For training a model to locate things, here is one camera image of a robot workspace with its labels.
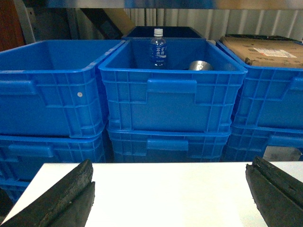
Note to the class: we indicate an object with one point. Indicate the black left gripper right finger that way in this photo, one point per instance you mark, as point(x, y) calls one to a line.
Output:
point(277, 195)

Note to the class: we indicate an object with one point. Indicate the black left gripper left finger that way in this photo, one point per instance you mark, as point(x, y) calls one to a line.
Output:
point(66, 204)

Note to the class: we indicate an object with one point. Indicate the brown cardboard box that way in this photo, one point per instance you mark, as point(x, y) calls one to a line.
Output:
point(266, 53)

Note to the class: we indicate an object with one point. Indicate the lower right blue crate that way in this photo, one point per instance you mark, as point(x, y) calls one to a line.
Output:
point(246, 142)

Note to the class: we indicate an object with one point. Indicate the far left lower blue crate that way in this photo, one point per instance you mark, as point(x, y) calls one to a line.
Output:
point(22, 157)

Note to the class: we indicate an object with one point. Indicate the blue crate with cardboard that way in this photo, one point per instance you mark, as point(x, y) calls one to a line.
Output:
point(269, 96)

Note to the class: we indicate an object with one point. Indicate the blue crate with bottle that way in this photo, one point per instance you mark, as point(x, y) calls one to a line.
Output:
point(141, 97)

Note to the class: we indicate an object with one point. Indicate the silver metal can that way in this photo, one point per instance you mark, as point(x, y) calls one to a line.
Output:
point(200, 66)

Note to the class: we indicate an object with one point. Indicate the clear water bottle blue label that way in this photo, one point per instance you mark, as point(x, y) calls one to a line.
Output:
point(158, 50)

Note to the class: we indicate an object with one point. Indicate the dark blue rear crate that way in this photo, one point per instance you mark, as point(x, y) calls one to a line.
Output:
point(168, 32)

